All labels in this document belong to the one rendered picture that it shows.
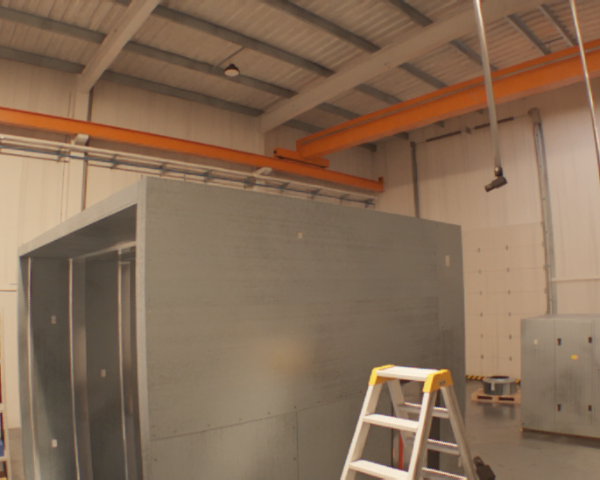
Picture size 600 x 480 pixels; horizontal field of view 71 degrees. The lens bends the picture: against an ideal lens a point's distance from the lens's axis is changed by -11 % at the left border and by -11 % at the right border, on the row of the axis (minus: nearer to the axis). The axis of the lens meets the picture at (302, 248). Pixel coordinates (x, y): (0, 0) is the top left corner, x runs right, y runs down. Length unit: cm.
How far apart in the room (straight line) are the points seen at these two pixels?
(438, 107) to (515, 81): 187
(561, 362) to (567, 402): 71
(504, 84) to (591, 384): 598
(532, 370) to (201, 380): 748
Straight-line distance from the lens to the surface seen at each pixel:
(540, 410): 911
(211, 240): 215
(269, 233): 235
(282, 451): 250
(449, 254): 366
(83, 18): 1003
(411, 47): 1033
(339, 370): 269
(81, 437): 568
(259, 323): 229
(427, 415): 220
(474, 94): 1057
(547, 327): 882
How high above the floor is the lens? 270
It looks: 5 degrees up
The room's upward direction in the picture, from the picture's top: 1 degrees counter-clockwise
